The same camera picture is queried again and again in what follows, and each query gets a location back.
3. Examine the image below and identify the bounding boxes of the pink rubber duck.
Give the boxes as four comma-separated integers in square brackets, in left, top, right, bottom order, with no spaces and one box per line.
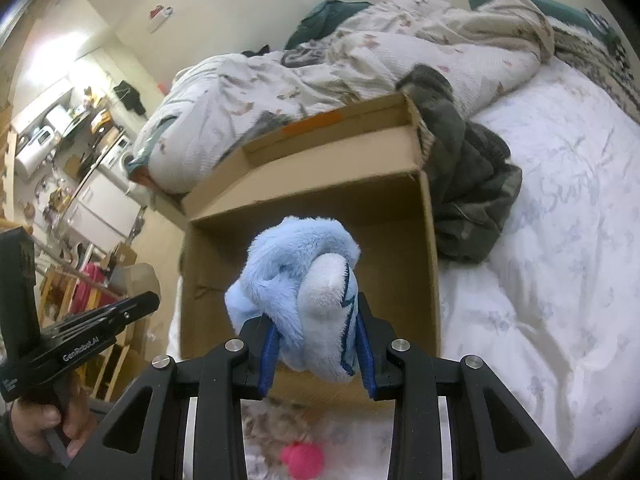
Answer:
[280,442,324,480]

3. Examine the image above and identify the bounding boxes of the brown cardboard box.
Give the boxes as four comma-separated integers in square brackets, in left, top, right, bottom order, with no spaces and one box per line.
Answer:
[179,93,439,410]

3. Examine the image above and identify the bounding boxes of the beige frilly fabric scrunchie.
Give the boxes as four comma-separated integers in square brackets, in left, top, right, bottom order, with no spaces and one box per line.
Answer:
[241,399,311,463]

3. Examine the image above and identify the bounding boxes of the person's left hand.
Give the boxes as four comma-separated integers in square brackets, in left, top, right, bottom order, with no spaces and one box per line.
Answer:
[10,380,98,458]

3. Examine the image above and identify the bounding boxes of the wooden shelf rack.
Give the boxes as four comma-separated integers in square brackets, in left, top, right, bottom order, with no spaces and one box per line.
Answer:
[36,263,160,402]

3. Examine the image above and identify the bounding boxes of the white kitchen cabinets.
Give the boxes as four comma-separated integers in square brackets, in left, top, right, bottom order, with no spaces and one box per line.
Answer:
[62,164,142,252]

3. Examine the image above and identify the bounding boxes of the white floral bed duvet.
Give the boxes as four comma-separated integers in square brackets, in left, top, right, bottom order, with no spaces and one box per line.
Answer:
[179,61,639,474]

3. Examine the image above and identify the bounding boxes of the camouflage dark green jacket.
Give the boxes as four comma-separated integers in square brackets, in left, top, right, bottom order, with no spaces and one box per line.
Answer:
[396,64,523,263]

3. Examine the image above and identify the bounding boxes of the white washing machine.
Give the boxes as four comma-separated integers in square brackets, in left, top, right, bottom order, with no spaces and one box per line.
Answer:
[99,133,134,185]

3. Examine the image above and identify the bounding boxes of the crumpled checkered beige quilt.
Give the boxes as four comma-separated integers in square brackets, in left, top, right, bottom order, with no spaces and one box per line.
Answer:
[126,0,554,195]

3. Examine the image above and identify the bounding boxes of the black hanging bag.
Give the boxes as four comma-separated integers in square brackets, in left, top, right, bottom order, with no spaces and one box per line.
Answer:
[113,80,146,116]

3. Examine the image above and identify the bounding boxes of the dark teal cloth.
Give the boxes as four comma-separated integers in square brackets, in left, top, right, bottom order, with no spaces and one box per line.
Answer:
[285,0,371,50]

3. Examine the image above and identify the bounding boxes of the black white striped blanket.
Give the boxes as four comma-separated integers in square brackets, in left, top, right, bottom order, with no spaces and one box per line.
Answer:
[548,9,639,122]

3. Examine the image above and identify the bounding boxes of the dark teal pillow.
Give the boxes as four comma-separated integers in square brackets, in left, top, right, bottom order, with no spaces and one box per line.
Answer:
[463,0,597,32]

